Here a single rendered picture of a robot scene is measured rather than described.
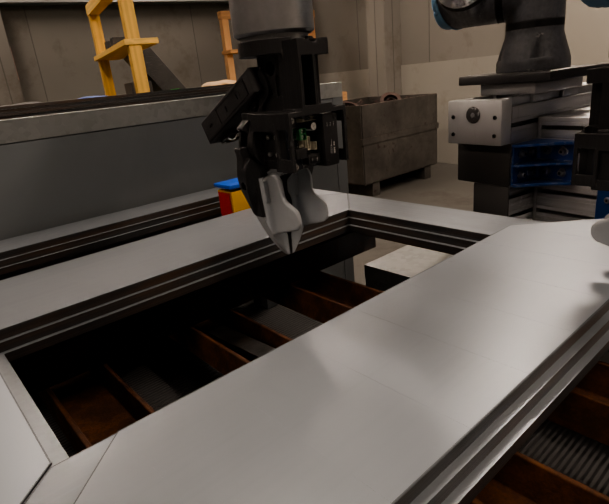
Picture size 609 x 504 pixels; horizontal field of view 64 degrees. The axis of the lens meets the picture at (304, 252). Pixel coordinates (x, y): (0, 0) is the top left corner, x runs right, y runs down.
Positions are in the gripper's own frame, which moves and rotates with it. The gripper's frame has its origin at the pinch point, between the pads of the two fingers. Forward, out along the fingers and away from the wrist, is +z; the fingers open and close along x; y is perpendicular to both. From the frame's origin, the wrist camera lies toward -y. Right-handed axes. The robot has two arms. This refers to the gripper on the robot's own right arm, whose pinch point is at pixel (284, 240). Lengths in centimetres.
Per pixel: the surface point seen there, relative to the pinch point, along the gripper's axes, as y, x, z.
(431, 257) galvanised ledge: -18, 53, 23
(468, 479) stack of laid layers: 27.9, -9.1, 8.0
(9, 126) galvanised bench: -63, -11, -13
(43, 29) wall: -759, 200, -115
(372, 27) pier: -369, 445, -64
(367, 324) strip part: 12.5, -0.9, 5.8
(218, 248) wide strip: -19.9, 3.0, 5.7
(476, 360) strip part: 23.1, 0.0, 5.8
